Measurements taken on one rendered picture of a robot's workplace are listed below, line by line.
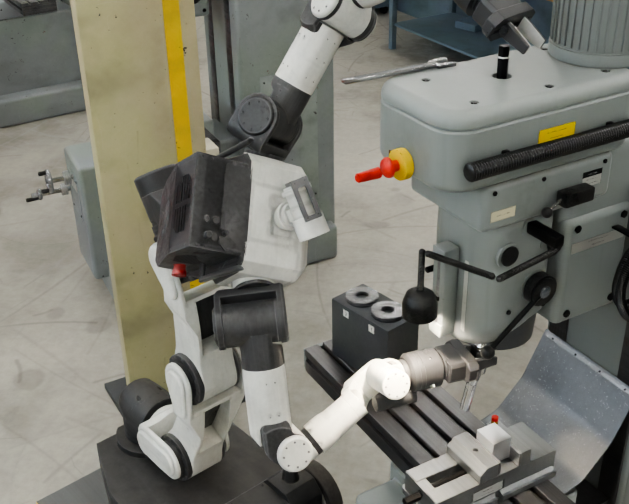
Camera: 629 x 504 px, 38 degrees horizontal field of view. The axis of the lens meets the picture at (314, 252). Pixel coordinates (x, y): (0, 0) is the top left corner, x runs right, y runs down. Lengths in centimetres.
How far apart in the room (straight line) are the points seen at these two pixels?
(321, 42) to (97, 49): 143
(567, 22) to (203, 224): 81
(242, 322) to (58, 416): 226
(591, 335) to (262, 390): 90
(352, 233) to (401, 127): 350
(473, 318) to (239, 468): 111
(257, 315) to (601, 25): 87
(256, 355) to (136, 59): 167
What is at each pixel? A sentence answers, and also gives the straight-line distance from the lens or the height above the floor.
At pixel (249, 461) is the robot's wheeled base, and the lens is 285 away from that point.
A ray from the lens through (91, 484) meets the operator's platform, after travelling 311.
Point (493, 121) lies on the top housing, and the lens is 168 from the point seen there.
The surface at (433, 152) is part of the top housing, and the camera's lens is 168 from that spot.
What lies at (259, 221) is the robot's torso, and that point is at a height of 159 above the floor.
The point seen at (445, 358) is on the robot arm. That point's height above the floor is 126.
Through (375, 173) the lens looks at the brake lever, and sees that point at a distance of 184.
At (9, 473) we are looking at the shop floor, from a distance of 385.
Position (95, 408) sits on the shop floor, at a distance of 406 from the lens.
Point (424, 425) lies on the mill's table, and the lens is 241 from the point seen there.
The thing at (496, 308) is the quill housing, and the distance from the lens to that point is 194.
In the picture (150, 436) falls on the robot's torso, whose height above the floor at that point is 72.
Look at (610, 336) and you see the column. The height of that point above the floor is 118.
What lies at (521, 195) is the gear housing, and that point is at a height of 169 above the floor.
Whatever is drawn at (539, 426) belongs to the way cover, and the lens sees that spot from 249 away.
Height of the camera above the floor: 247
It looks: 29 degrees down
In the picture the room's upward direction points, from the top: 1 degrees counter-clockwise
